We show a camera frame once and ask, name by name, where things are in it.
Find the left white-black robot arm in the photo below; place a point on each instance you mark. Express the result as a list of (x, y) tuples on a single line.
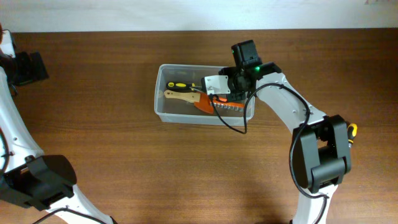
[(29, 177)]

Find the metal file yellow-black handle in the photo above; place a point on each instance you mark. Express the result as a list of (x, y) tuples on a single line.
[(181, 87)]

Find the orange socket rail with sockets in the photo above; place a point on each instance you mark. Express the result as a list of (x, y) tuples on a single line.
[(220, 102)]

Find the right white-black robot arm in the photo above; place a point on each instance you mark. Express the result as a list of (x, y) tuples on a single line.
[(320, 151)]

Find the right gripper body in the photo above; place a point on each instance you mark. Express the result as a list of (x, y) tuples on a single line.
[(234, 95)]

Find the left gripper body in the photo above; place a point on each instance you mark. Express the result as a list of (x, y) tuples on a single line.
[(28, 66)]

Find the clear plastic container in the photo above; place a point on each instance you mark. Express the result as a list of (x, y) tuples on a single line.
[(180, 111)]

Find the orange scraper wooden handle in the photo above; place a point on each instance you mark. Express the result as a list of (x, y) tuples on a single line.
[(200, 100)]

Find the stubby yellow-black screwdriver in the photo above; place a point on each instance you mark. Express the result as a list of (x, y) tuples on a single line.
[(352, 130)]

